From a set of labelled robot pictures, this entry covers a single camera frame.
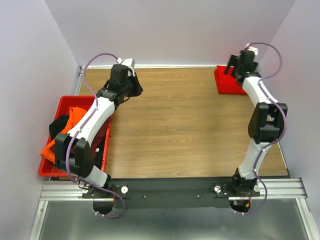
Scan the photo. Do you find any maroon t-shirt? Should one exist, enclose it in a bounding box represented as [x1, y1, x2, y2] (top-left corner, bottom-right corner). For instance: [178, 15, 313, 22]
[91, 117, 112, 162]

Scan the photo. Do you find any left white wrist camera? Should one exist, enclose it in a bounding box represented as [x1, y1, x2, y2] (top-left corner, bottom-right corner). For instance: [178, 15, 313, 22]
[116, 57, 136, 77]

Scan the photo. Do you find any black t-shirt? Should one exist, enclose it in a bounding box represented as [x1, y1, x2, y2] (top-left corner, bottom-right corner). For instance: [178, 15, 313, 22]
[48, 114, 70, 141]

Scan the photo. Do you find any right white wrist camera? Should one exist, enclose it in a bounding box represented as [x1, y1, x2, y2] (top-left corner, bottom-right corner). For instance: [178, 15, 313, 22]
[244, 43, 259, 56]

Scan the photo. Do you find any orange t-shirt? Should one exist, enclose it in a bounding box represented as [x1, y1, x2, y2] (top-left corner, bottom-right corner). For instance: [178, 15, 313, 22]
[40, 107, 87, 164]

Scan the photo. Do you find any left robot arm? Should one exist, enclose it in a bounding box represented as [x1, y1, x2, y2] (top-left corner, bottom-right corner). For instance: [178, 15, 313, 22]
[54, 58, 143, 198]

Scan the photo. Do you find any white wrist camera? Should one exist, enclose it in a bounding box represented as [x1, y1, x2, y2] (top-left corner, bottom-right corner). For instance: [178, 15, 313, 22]
[244, 43, 259, 56]
[116, 57, 136, 77]

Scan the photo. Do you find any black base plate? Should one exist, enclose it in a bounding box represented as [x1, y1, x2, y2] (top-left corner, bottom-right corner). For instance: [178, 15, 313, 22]
[82, 176, 261, 210]

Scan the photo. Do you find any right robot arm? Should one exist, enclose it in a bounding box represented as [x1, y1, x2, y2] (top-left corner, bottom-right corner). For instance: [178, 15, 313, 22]
[224, 46, 288, 196]

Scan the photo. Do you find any red t-shirt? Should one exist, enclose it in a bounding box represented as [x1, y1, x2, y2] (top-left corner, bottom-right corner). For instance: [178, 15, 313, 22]
[214, 65, 247, 95]

